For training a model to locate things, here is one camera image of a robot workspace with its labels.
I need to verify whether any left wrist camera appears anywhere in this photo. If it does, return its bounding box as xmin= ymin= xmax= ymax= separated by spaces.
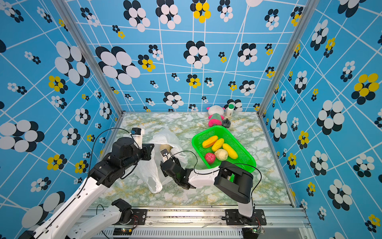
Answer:
xmin=130 ymin=127 xmax=144 ymax=135

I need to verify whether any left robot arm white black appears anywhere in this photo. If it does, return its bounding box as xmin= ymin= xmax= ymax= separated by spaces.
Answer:
xmin=20 ymin=135 xmax=155 ymax=239

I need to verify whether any pink white plush toy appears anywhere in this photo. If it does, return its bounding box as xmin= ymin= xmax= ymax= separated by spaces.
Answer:
xmin=207 ymin=105 xmax=224 ymax=127

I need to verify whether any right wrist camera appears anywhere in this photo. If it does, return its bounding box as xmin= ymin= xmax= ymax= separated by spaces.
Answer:
xmin=160 ymin=149 xmax=171 ymax=161

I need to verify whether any pale beige fruit in bag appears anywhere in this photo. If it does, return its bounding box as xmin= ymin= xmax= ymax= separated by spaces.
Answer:
xmin=160 ymin=144 xmax=172 ymax=152

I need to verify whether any beige round fruit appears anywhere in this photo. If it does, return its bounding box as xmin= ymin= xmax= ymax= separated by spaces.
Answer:
xmin=214 ymin=149 xmax=228 ymax=161

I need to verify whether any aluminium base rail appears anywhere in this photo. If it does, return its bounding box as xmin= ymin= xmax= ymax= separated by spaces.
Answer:
xmin=55 ymin=206 xmax=317 ymax=239

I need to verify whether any left aluminium frame post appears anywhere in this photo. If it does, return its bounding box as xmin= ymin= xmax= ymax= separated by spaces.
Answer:
xmin=52 ymin=1 xmax=123 ymax=118

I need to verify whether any white bottle green cap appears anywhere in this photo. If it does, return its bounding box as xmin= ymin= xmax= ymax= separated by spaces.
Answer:
xmin=226 ymin=104 xmax=235 ymax=118

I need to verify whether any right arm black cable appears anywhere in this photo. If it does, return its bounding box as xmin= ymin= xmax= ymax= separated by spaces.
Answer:
xmin=168 ymin=150 xmax=262 ymax=198

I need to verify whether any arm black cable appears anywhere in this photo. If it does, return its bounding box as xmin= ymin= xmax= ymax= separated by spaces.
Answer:
xmin=29 ymin=127 xmax=141 ymax=239
xmin=168 ymin=150 xmax=262 ymax=198

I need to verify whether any red round fruit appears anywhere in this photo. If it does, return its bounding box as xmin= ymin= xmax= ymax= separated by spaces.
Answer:
xmin=205 ymin=153 xmax=216 ymax=165

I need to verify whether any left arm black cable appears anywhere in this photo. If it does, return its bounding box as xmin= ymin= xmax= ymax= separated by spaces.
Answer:
xmin=29 ymin=127 xmax=141 ymax=239

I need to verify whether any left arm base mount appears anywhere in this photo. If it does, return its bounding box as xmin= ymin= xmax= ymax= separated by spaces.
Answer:
xmin=113 ymin=208 xmax=148 ymax=226

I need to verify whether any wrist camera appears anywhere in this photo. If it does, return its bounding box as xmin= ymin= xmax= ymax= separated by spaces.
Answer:
xmin=160 ymin=149 xmax=171 ymax=161
xmin=130 ymin=127 xmax=144 ymax=135

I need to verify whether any jar with black lid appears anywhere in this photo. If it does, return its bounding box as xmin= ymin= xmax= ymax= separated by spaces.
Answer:
xmin=222 ymin=119 xmax=231 ymax=128

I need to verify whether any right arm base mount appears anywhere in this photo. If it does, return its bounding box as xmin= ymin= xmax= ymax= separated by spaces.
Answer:
xmin=222 ymin=209 xmax=267 ymax=226

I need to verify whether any long yellow fruit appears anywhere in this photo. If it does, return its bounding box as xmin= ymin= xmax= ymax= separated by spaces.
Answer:
xmin=222 ymin=143 xmax=238 ymax=160

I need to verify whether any right aluminium frame post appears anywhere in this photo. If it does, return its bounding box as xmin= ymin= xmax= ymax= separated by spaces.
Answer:
xmin=259 ymin=0 xmax=320 ymax=116

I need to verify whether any yellow corn-like fruit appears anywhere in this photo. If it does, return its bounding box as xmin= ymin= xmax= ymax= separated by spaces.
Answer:
xmin=211 ymin=138 xmax=224 ymax=152

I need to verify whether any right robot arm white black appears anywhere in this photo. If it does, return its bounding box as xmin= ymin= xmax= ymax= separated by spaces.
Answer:
xmin=160 ymin=159 xmax=254 ymax=218

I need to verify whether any white plastic bag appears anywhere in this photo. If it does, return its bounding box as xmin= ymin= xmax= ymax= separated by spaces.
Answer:
xmin=134 ymin=128 xmax=188 ymax=193

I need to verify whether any aluminium frame post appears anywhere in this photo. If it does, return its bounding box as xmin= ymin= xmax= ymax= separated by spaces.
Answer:
xmin=52 ymin=1 xmax=123 ymax=118
xmin=259 ymin=0 xmax=320 ymax=116

